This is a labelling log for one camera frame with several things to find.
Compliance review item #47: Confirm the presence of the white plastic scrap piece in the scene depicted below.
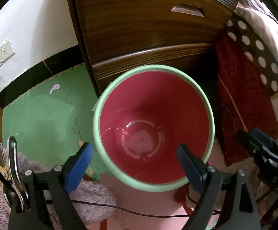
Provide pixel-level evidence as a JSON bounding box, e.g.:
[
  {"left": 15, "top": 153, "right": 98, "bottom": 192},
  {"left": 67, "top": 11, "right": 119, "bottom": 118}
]
[{"left": 49, "top": 83, "right": 60, "bottom": 95}]

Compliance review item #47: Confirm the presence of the green foam floor mat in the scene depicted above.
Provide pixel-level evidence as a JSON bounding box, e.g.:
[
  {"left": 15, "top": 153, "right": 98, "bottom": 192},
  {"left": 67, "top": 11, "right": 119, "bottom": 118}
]
[{"left": 2, "top": 64, "right": 97, "bottom": 168}]

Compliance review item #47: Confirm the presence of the red bed skirt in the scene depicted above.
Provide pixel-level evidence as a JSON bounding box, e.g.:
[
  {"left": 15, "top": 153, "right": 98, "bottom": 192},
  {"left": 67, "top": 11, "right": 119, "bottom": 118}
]
[{"left": 216, "top": 36, "right": 278, "bottom": 166}]

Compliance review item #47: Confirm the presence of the red bin with green rim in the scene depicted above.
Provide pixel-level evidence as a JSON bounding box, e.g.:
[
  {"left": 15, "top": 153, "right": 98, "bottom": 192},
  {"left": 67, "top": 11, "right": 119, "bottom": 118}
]
[{"left": 93, "top": 64, "right": 215, "bottom": 192}]

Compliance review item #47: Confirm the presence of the brown polka dot bedsheet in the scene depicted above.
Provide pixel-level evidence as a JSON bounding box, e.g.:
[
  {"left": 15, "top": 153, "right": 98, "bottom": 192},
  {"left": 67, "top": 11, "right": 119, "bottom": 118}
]
[{"left": 216, "top": 13, "right": 278, "bottom": 97}]

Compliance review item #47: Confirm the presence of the dark wooden nightstand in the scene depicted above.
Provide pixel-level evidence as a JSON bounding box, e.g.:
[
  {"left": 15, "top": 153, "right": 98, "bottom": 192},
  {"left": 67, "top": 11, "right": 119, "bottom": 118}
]
[{"left": 67, "top": 0, "right": 237, "bottom": 95}]

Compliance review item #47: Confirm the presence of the black cable on floor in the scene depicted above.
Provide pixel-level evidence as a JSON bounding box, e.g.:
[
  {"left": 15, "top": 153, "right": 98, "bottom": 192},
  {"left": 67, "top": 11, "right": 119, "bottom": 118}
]
[{"left": 43, "top": 197, "right": 224, "bottom": 219}]

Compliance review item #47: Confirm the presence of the metal spring clamp left camera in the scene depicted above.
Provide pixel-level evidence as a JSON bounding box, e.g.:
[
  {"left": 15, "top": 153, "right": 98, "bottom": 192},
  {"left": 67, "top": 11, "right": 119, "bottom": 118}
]
[{"left": 0, "top": 136, "right": 29, "bottom": 212}]

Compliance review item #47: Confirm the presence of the white wall socket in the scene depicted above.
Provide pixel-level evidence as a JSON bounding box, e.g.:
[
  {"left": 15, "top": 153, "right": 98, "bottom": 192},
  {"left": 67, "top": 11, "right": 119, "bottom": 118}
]
[{"left": 0, "top": 40, "right": 15, "bottom": 67}]

